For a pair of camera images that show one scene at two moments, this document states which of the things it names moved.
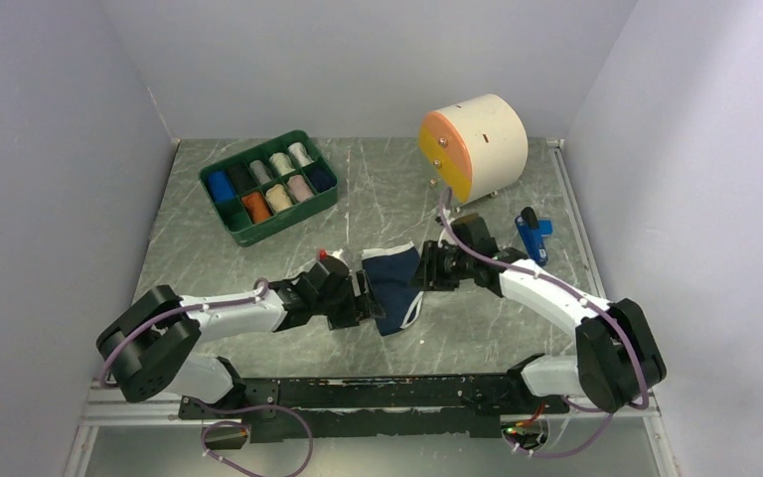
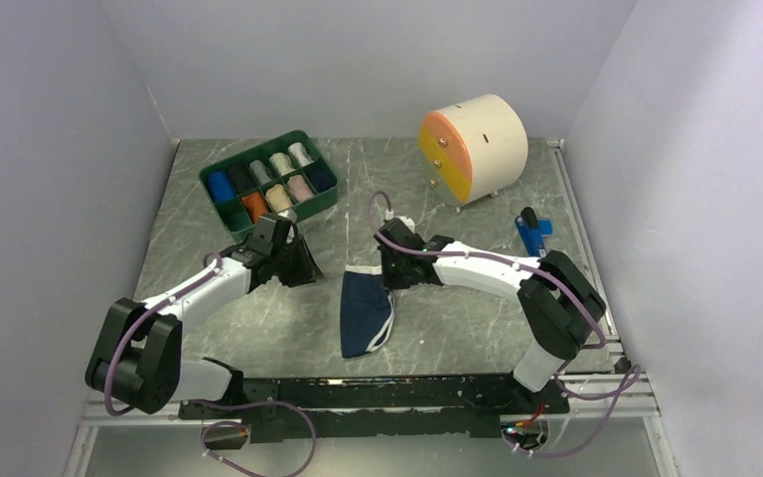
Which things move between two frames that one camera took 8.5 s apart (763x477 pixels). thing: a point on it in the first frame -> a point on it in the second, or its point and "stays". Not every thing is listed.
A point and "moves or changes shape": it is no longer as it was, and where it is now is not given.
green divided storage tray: (269, 186) stays
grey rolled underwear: (260, 171) stays
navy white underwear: (391, 273) moves or changes shape
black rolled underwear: (241, 177) stays
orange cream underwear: (258, 207) stays
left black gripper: (359, 307) -> (307, 270)
